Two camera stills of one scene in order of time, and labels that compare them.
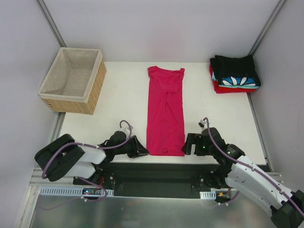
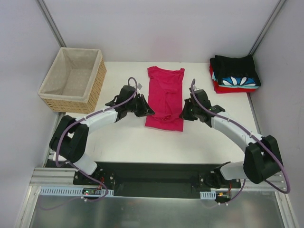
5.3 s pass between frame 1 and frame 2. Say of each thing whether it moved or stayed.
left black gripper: moved
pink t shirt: moved
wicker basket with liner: stayed
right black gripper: moved
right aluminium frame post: stayed
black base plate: stayed
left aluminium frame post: stayed
